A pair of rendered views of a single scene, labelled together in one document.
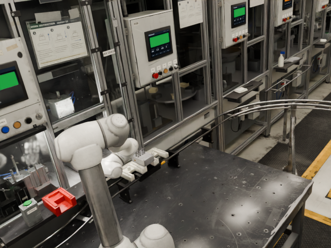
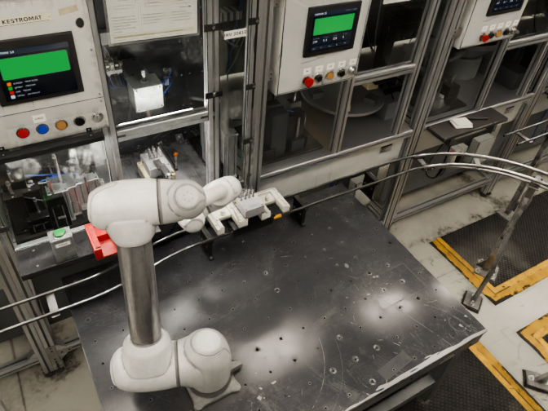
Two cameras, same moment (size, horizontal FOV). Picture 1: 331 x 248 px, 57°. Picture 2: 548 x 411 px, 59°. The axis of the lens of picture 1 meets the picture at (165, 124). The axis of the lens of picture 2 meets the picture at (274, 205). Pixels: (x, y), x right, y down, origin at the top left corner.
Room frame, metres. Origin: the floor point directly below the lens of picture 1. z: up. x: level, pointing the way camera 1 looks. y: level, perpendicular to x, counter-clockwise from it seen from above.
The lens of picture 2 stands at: (0.27, -0.21, 2.37)
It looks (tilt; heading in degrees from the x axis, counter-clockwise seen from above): 43 degrees down; 10
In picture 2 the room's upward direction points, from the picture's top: 6 degrees clockwise
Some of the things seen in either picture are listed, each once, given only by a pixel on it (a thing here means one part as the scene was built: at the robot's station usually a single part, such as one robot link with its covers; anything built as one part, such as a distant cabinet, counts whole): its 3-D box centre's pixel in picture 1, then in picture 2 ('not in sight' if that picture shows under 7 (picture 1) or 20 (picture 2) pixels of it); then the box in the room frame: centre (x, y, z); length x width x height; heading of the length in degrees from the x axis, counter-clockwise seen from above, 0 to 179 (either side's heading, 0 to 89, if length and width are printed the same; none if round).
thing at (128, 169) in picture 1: (144, 166); (247, 214); (1.82, 0.19, 0.84); 0.36 x 0.14 x 0.10; 134
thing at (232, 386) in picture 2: not in sight; (214, 374); (1.10, 0.10, 0.71); 0.22 x 0.18 x 0.06; 134
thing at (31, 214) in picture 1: (30, 211); (62, 242); (1.31, 0.77, 0.97); 0.08 x 0.08 x 0.12; 44
